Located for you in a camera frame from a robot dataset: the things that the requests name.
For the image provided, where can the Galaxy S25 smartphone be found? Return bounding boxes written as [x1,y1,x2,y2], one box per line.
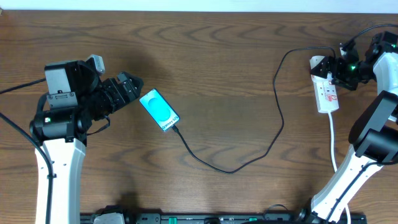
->
[139,88,180,131]

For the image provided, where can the black USB charging cable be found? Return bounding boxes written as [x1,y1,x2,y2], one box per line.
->
[171,46,337,175]

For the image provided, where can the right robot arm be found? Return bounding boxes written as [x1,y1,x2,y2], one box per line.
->
[295,31,397,223]

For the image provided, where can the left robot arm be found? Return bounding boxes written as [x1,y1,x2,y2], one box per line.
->
[30,55,144,223]

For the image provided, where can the white USB charger adapter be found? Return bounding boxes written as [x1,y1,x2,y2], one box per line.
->
[309,55,325,75]

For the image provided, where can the white power strip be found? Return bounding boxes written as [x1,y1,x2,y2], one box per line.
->
[311,73,339,114]

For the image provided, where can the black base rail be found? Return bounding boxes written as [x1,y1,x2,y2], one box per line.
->
[80,212,368,224]

